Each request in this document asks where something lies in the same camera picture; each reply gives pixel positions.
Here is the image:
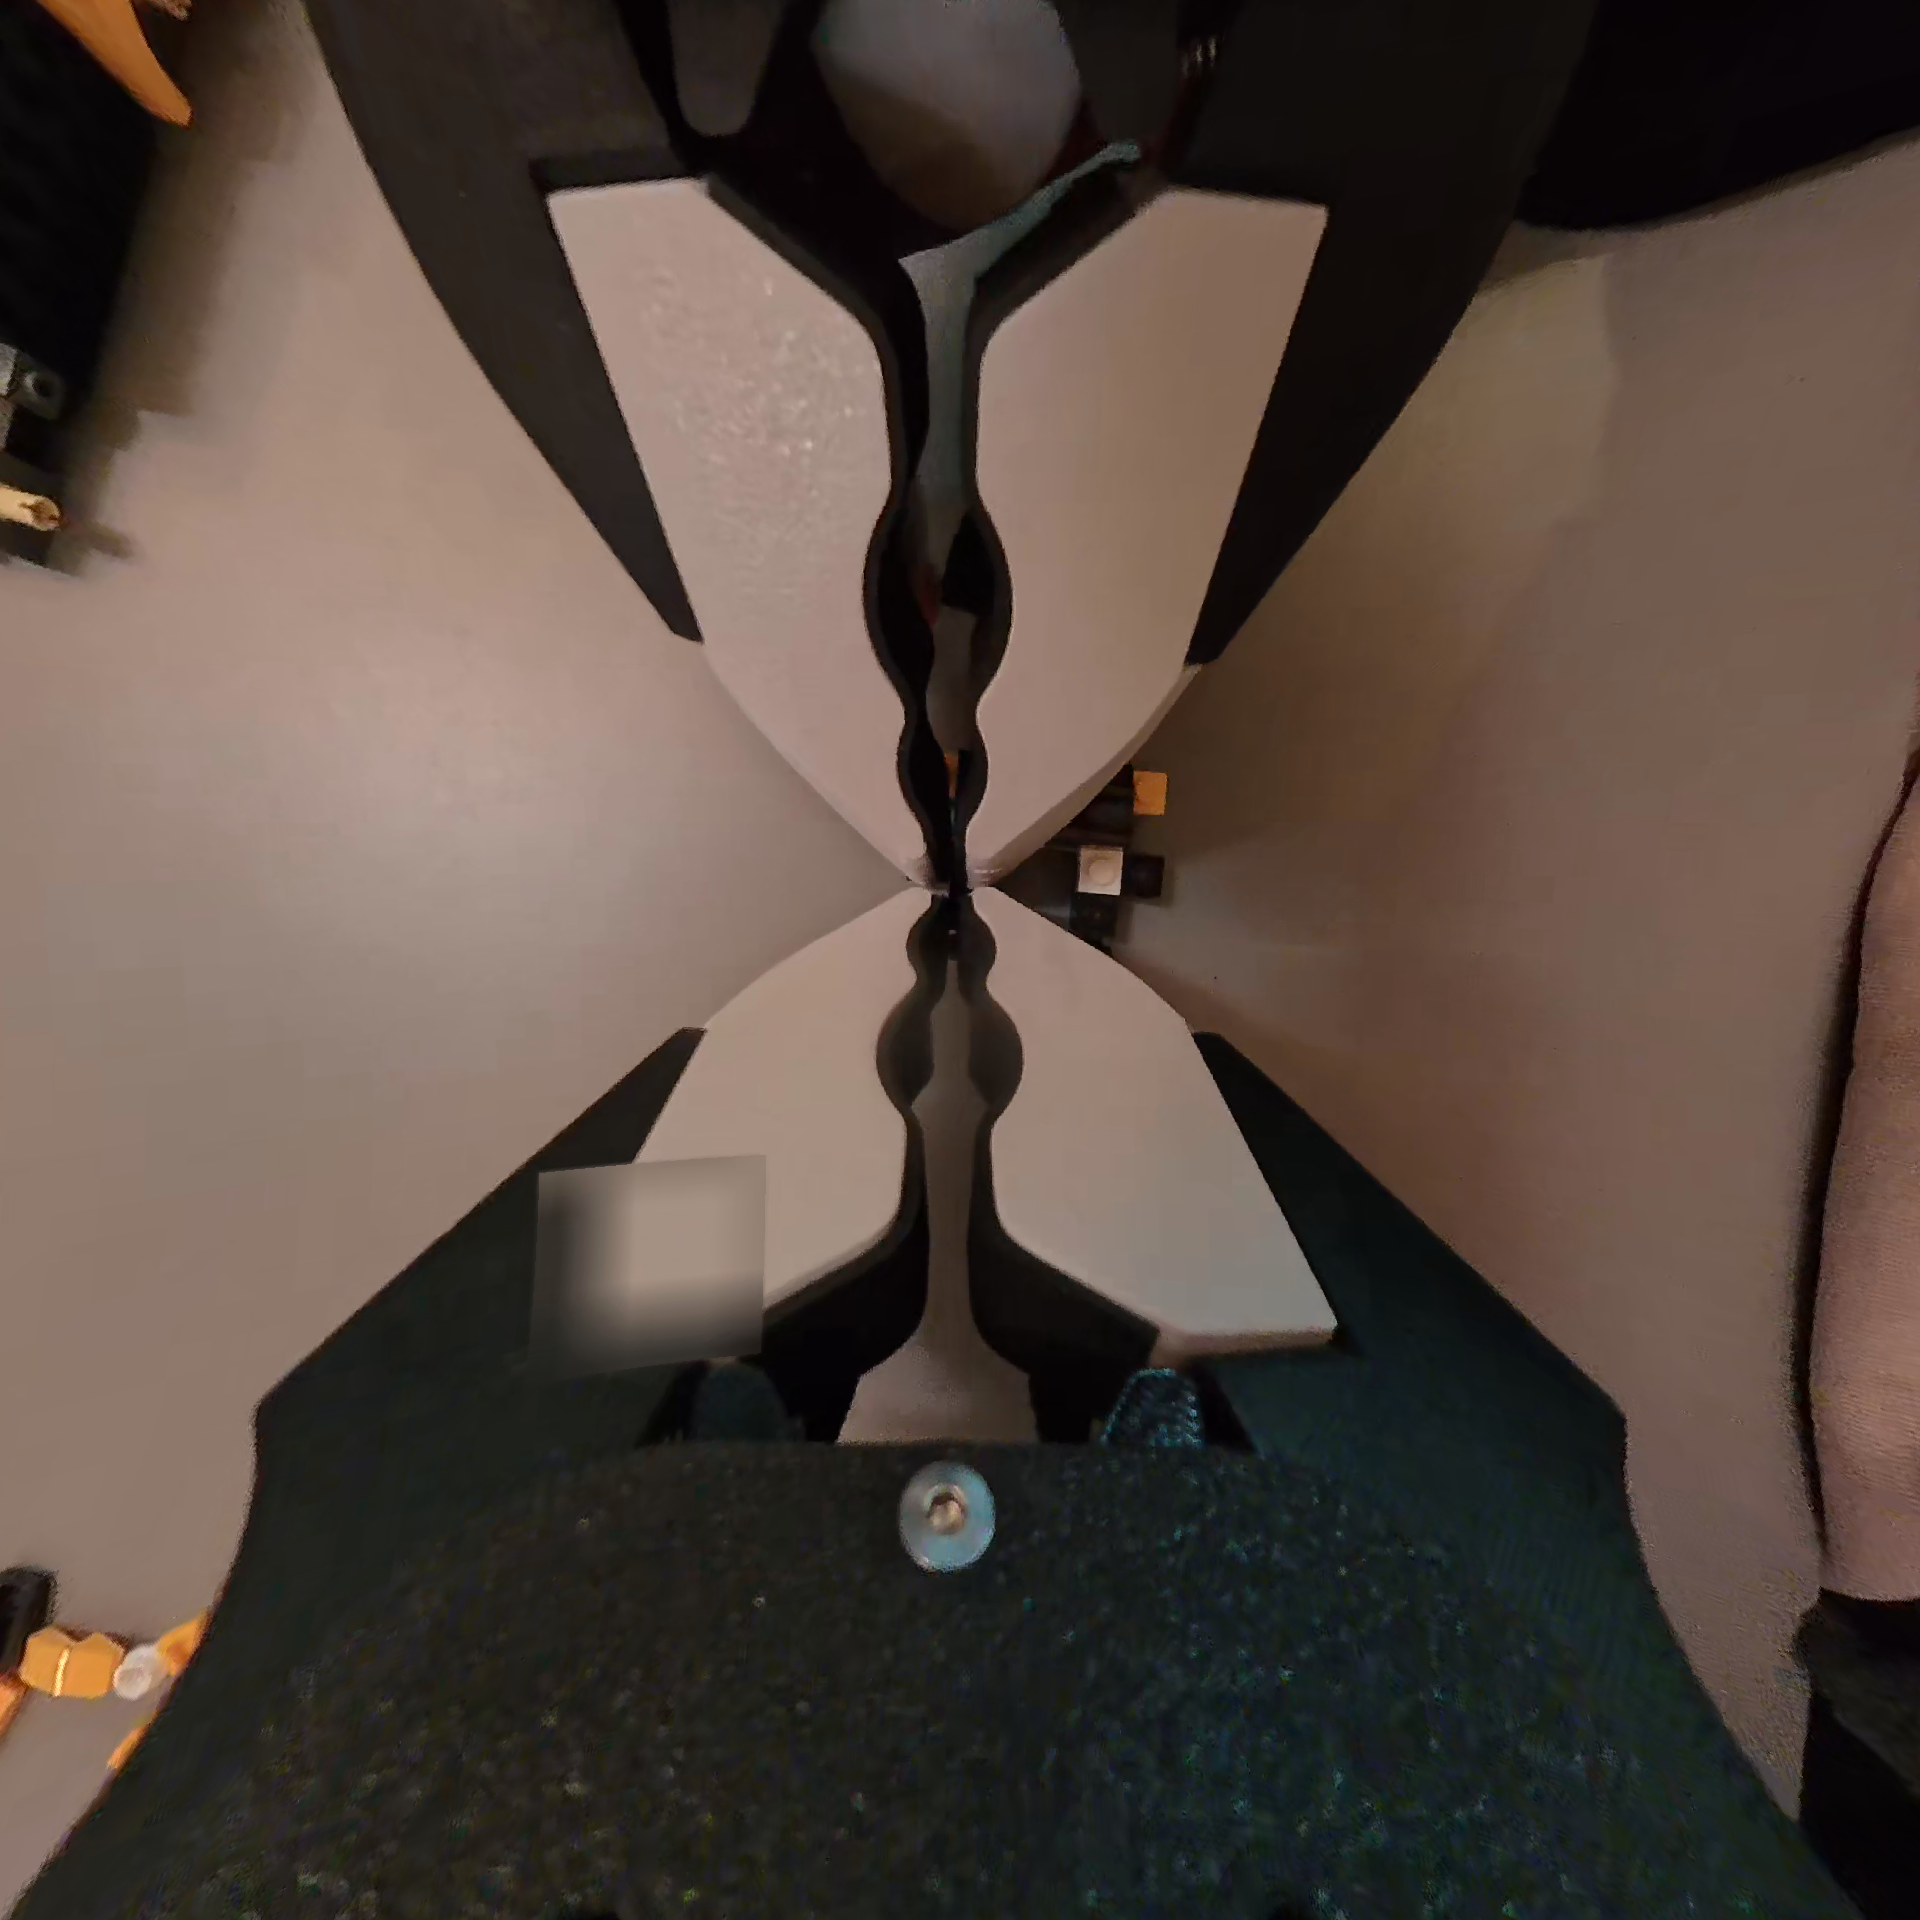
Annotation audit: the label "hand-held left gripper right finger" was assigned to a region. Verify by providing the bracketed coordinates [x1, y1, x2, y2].
[958, 892, 1339, 1444]

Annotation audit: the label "pile of loose lego pieces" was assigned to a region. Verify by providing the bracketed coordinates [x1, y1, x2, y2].
[0, 1569, 213, 1778]

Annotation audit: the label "black lego subassembly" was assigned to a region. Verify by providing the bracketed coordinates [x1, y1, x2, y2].
[919, 749, 1172, 953]

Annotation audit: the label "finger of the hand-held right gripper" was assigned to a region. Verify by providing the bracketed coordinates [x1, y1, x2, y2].
[544, 172, 950, 889]
[948, 166, 1334, 889]

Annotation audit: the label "person's beige pants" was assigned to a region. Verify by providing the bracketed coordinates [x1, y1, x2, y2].
[1807, 779, 1920, 1613]

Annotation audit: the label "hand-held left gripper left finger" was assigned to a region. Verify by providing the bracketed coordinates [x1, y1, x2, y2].
[637, 892, 950, 1442]

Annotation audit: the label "partly built lego car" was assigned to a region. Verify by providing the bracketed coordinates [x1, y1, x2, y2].
[0, 0, 196, 572]

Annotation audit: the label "person's right forearm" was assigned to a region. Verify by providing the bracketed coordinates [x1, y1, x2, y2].
[1516, 0, 1920, 234]

